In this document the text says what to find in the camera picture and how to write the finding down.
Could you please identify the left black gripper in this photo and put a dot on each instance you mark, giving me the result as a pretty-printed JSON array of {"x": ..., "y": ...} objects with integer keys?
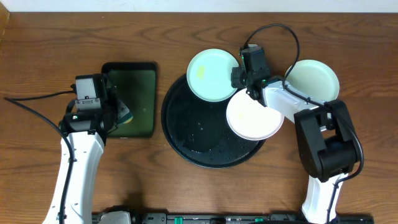
[{"x": 111, "y": 101}]

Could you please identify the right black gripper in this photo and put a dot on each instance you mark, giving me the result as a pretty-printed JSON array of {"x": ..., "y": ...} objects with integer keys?
[{"x": 237, "y": 77}]

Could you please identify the green yellow sponge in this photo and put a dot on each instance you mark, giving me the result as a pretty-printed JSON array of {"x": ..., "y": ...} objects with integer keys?
[{"x": 124, "y": 114}]

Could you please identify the mint plate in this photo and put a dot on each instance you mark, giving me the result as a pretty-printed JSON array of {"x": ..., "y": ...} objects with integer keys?
[
  {"x": 316, "y": 79},
  {"x": 209, "y": 75}
]

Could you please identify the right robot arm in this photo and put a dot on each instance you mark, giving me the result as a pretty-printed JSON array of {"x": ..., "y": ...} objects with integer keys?
[{"x": 329, "y": 148}]

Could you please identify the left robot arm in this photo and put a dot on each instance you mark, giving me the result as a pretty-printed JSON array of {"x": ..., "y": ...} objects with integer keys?
[{"x": 81, "y": 152}]

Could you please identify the black rectangular tray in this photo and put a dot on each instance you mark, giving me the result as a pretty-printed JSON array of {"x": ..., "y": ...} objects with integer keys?
[{"x": 136, "y": 87}]

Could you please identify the black round tray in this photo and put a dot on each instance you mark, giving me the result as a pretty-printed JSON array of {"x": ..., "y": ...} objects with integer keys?
[{"x": 198, "y": 130}]

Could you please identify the white plate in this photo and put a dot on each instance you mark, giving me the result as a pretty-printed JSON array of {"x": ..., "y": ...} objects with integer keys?
[{"x": 250, "y": 120}]

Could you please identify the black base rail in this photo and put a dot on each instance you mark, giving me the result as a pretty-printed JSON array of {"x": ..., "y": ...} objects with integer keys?
[{"x": 122, "y": 214}]

